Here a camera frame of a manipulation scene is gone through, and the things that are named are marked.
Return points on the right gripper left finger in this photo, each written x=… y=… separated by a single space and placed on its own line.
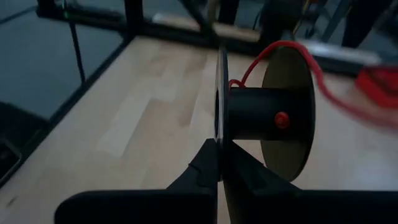
x=155 y=208

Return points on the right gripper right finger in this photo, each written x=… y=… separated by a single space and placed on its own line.
x=295 y=208

